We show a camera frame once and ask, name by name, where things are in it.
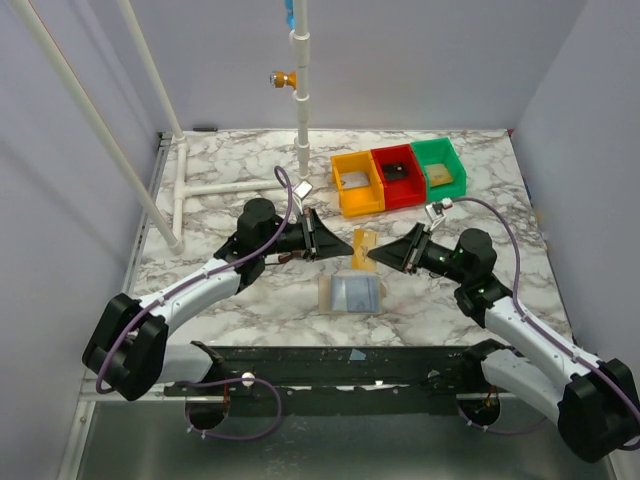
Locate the blue sticker on rail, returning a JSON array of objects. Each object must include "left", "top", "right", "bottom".
[{"left": 349, "top": 349, "right": 366, "bottom": 361}]

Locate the yellow plastic bin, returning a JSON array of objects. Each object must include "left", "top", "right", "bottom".
[{"left": 331, "top": 150, "right": 385, "bottom": 218}]

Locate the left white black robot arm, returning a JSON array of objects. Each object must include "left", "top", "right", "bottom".
[{"left": 81, "top": 198, "right": 353, "bottom": 401}]

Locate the white PVC pipe frame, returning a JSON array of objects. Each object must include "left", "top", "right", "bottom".
[{"left": 10, "top": 1, "right": 310, "bottom": 255}]

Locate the green plastic bin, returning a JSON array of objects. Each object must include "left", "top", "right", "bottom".
[{"left": 410, "top": 137, "right": 467, "bottom": 202}]

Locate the beige card holder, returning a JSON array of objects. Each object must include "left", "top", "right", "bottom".
[{"left": 318, "top": 271, "right": 386, "bottom": 315}]

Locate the gold credit card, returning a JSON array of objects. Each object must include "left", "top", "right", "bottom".
[{"left": 351, "top": 229, "right": 378, "bottom": 272}]

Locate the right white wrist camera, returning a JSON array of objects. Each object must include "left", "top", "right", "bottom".
[{"left": 425, "top": 198, "right": 453, "bottom": 232}]

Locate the red plastic bin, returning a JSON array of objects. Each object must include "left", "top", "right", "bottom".
[{"left": 371, "top": 144, "right": 427, "bottom": 211}]

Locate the gold card in green bin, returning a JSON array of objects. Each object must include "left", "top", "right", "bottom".
[{"left": 425, "top": 163, "right": 454, "bottom": 187}]

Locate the black card in red bin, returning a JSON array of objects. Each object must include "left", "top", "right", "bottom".
[{"left": 381, "top": 162, "right": 408, "bottom": 182}]

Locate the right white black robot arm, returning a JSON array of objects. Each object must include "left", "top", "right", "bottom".
[{"left": 368, "top": 223, "right": 639, "bottom": 463}]

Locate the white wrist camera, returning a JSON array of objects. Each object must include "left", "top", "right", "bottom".
[
  {"left": 293, "top": 180, "right": 313, "bottom": 215},
  {"left": 425, "top": 198, "right": 453, "bottom": 232}
]

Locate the white card in yellow bin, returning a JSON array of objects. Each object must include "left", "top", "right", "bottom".
[{"left": 340, "top": 171, "right": 370, "bottom": 190}]

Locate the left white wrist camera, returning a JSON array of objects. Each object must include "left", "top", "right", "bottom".
[{"left": 293, "top": 180, "right": 313, "bottom": 215}]

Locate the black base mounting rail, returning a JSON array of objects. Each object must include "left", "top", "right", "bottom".
[{"left": 164, "top": 338, "right": 521, "bottom": 419}]

